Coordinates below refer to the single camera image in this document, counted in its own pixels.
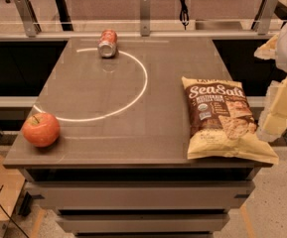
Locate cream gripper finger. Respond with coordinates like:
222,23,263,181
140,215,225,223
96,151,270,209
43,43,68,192
256,112,287,142
254,34,279,60

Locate brown sea salt chip bag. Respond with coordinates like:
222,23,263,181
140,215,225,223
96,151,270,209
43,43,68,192
182,77,279,165

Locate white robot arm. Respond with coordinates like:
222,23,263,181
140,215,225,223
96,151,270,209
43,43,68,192
254,23,287,142

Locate red apple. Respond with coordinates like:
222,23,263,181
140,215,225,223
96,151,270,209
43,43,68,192
22,113,61,148

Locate orange soda can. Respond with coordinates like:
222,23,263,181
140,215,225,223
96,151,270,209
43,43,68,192
97,30,117,58

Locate grey drawer cabinet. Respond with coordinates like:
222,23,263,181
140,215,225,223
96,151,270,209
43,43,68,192
18,167,261,238

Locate right metal railing bracket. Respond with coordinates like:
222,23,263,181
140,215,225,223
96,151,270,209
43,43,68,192
252,0,278,35

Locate metal railing bracket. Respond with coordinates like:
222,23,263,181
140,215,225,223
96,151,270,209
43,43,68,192
252,0,278,35
140,0,150,37
13,0,41,37

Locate black hanging cable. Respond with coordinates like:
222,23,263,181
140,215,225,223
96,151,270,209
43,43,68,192
178,0,191,31

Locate middle metal railing bracket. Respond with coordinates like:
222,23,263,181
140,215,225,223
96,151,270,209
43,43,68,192
140,0,150,37

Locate left metal railing bracket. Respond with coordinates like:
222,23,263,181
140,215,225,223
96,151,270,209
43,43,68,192
13,0,41,37

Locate black floor cable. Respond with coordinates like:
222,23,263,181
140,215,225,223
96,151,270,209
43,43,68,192
0,180,30,238

